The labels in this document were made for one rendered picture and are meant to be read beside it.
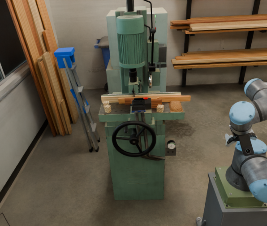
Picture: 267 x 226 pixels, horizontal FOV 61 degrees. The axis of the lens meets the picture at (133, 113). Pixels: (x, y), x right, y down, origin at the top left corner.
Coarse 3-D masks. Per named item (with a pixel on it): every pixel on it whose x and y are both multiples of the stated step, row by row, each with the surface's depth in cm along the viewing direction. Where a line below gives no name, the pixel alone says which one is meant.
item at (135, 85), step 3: (129, 81) 165; (129, 84) 160; (132, 84) 160; (135, 84) 160; (138, 84) 174; (129, 87) 161; (132, 87) 161; (135, 87) 161; (138, 87) 170; (129, 90) 162; (135, 90) 162
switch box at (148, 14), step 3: (147, 12) 173; (150, 12) 172; (153, 12) 172; (147, 15) 167; (150, 15) 167; (153, 15) 167; (147, 18) 168; (150, 18) 168; (153, 18) 168; (147, 21) 169; (150, 21) 169; (153, 21) 169; (147, 24) 170; (150, 24) 170; (153, 24) 170; (147, 27) 171; (150, 27) 171; (153, 27) 171; (147, 30) 172; (147, 33) 173
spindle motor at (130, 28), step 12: (120, 24) 138; (132, 24) 136; (120, 36) 143; (132, 36) 140; (144, 36) 148; (120, 48) 148; (132, 48) 144; (144, 48) 150; (120, 60) 153; (132, 60) 148; (144, 60) 154
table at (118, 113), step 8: (112, 104) 172; (120, 104) 171; (128, 104) 171; (168, 104) 167; (104, 112) 163; (112, 112) 162; (120, 112) 162; (128, 112) 161; (152, 112) 159; (168, 112) 158; (176, 112) 158; (184, 112) 157; (104, 120) 162; (112, 120) 162; (120, 120) 162; (128, 120) 158; (152, 120) 156; (128, 128) 154
